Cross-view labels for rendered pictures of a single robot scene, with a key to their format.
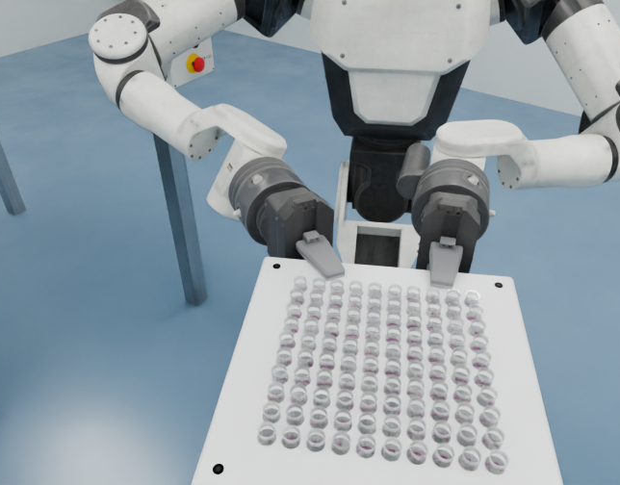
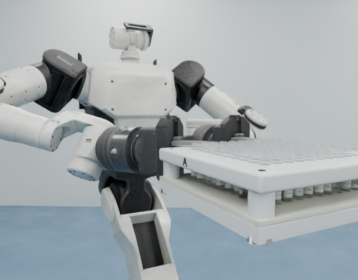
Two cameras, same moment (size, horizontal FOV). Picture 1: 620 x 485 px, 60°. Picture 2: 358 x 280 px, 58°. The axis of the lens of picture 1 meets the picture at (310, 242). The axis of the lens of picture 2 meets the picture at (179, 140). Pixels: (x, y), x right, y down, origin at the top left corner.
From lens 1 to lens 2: 42 cm
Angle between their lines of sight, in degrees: 45
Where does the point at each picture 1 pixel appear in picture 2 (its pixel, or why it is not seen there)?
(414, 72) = (149, 116)
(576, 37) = (213, 96)
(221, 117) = (76, 114)
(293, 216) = (169, 123)
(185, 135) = (49, 129)
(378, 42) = (131, 101)
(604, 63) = (229, 104)
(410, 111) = not seen: hidden behind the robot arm
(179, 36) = (16, 94)
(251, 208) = (127, 141)
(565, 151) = not seen: hidden behind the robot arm
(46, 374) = not seen: outside the picture
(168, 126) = (34, 126)
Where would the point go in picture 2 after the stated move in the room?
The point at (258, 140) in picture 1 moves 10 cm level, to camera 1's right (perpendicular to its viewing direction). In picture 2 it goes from (105, 122) to (148, 121)
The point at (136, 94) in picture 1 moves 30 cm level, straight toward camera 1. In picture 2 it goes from (4, 111) to (105, 111)
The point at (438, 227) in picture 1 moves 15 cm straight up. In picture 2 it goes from (232, 128) to (233, 50)
